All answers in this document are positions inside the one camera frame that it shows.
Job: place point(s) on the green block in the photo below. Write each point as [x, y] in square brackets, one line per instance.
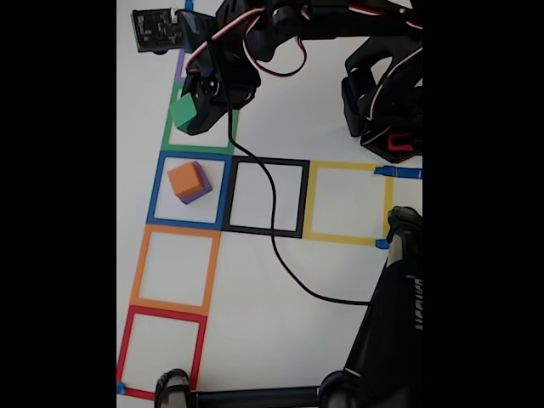
[185, 112]

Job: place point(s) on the orange block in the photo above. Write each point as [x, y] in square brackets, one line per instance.
[183, 178]

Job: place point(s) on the purple block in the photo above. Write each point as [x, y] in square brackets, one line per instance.
[200, 195]

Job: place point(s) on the small blue tape piece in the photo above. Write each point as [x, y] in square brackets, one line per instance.
[381, 244]
[121, 387]

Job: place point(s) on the green square frame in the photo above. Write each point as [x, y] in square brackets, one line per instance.
[170, 132]

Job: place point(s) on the purple square frame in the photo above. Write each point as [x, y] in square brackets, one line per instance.
[180, 68]

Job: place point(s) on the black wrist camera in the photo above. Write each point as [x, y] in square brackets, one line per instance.
[157, 30]

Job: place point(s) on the black square frame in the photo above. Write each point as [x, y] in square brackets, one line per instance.
[268, 160]

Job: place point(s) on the blue square frame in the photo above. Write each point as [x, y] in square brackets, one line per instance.
[154, 191]

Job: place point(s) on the orange square frame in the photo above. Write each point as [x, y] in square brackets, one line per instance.
[178, 230]

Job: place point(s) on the yellow square frame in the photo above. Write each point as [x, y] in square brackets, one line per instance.
[344, 166]

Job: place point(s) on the red square frame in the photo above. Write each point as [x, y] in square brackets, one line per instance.
[166, 315]

